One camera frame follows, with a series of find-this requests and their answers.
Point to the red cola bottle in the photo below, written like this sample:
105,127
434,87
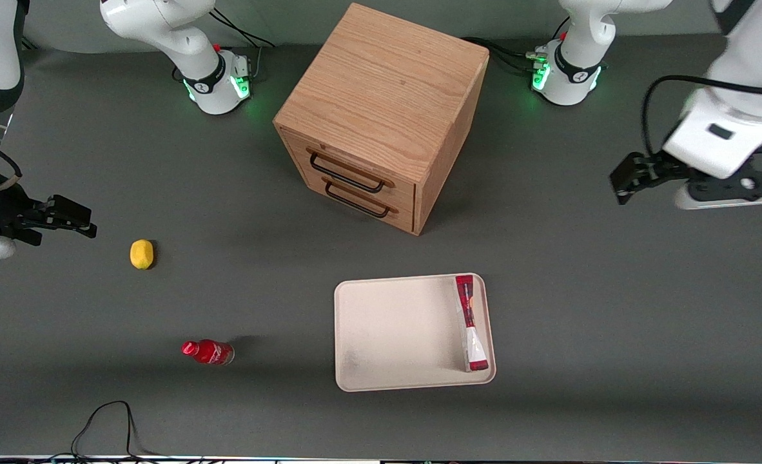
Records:
208,352

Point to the yellow lemon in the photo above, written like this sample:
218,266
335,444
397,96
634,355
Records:
141,254

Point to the wooden drawer front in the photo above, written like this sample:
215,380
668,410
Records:
307,179
297,145

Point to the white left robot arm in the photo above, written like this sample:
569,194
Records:
761,51

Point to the wooden two-drawer cabinet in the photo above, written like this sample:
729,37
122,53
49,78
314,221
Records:
387,84

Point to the white rectangular tray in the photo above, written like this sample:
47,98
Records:
400,335

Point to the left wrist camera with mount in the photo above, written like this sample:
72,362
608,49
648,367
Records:
729,196

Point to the red cookie box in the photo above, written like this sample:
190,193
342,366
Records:
468,309

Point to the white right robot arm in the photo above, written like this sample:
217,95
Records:
162,26

